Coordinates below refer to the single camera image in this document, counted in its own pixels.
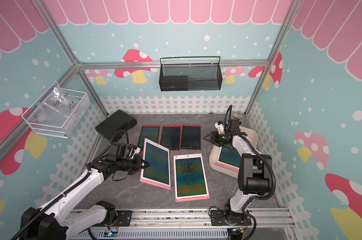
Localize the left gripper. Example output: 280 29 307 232
116 154 150 175

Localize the red frame writing tablet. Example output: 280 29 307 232
137 125 161 149

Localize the white plastic storage box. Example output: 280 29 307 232
208 125 259 179

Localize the pink frame writing tablet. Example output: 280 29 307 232
173 154 210 202

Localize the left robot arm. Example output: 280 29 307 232
13 130 150 240

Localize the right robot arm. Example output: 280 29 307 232
204 106 277 226

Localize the black box in basket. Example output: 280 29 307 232
159 76 189 92

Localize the clear tape roll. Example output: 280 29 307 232
232 112 245 121

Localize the black plastic tool case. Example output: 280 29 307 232
95 110 137 140

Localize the clear plastic bag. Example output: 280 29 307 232
33 83 87 134

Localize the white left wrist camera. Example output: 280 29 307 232
129 145 140 158

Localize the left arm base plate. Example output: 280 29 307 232
108 210 132 227

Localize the black mesh wall basket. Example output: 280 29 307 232
159 56 223 91

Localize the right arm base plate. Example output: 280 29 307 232
209 209 253 226

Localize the white wire wall basket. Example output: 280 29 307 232
21 81 91 139

